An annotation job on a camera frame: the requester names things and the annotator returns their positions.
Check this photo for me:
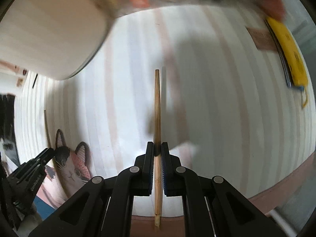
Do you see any light wooden chopstick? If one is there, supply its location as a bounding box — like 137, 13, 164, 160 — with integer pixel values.
154, 69, 163, 229

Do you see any striped table mat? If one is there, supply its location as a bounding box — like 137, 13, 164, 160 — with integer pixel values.
14, 5, 315, 212

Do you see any yellow utility knife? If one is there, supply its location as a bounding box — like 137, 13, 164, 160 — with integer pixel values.
265, 17, 308, 109

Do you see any beige utensil holder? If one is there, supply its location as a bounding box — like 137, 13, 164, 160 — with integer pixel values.
1, 0, 111, 80

